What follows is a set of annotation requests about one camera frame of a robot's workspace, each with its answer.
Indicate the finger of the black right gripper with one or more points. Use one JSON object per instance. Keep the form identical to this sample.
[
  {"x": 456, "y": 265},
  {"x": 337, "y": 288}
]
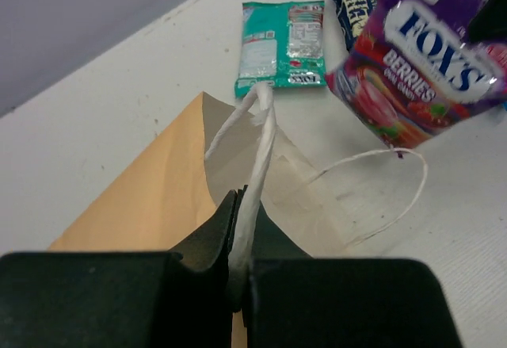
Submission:
[{"x": 489, "y": 24}]

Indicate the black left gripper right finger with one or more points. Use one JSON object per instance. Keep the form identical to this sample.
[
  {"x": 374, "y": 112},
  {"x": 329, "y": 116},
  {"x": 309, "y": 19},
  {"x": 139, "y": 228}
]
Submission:
[{"x": 295, "y": 300}]

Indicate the blue Kettle vinegar chips bag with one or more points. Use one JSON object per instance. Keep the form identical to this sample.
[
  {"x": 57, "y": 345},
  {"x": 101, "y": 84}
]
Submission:
[{"x": 352, "y": 16}]

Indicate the purple Fox's berries candy bag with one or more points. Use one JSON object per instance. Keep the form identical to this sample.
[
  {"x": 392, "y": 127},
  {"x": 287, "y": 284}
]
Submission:
[{"x": 413, "y": 73}]

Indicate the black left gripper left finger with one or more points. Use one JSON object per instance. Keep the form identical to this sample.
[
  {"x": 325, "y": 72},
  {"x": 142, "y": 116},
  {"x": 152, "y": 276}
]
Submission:
[{"x": 165, "y": 298}]

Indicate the brown paper bag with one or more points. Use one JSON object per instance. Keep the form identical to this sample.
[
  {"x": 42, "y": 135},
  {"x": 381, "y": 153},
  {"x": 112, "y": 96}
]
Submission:
[{"x": 170, "y": 190}]

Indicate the teal Fox's mint candy bag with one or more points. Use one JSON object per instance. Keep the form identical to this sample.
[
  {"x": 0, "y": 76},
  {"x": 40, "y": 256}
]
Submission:
[{"x": 282, "y": 44}]

